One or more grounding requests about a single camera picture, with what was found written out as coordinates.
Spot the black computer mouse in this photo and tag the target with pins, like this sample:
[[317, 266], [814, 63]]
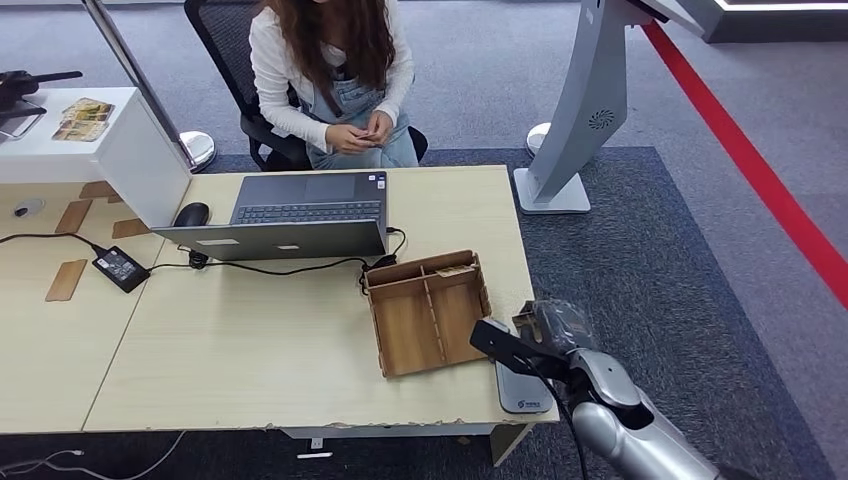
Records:
[[192, 214]]

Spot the black mesh office chair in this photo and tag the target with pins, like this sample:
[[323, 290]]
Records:
[[228, 46]]

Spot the small white strip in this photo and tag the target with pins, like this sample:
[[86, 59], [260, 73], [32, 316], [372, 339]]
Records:
[[314, 455]]

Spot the flat wooden card piece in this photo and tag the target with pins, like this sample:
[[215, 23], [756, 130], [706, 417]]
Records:
[[98, 189], [73, 216], [66, 279], [130, 228]]

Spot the wooden divided box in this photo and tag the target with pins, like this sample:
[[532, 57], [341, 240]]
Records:
[[411, 324]]

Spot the white cabinet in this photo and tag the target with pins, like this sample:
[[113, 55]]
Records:
[[132, 159]]

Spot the black handheld device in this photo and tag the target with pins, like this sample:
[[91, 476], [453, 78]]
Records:
[[20, 83]]

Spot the small round grey gadget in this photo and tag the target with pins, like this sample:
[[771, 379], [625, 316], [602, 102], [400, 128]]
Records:
[[28, 207]]

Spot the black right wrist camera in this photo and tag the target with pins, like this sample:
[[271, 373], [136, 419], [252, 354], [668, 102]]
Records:
[[503, 348]]

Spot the person's left hand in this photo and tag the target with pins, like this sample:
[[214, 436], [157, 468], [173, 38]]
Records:
[[379, 127]]

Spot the grey platform with light strip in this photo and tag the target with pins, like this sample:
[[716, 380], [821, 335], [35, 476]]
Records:
[[782, 20]]

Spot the grey card reader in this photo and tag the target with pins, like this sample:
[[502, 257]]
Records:
[[523, 394]]

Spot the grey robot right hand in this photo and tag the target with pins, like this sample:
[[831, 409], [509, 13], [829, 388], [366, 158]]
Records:
[[560, 328]]

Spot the white round stanchion base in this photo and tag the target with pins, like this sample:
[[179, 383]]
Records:
[[538, 136]]

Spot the chrome stanchion post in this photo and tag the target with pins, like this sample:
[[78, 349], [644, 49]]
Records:
[[132, 73]]

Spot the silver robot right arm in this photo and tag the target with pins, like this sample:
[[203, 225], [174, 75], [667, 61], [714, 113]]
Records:
[[636, 437]]

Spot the grey kiosk stand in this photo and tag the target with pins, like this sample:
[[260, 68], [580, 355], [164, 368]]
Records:
[[590, 93]]

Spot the person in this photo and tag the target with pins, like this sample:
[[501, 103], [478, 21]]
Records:
[[344, 66]]

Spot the grey laptop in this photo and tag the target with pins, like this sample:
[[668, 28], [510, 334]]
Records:
[[285, 238]]

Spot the patterned room key card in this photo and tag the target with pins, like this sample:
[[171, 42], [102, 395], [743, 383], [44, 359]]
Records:
[[79, 130], [88, 108], [456, 271]]

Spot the small dark tray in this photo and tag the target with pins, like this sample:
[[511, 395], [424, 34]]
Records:
[[20, 119]]

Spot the black power adapter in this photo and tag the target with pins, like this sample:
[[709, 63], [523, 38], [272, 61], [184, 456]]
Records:
[[120, 268]]

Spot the person's right hand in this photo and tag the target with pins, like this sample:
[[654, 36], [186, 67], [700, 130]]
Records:
[[344, 139]]

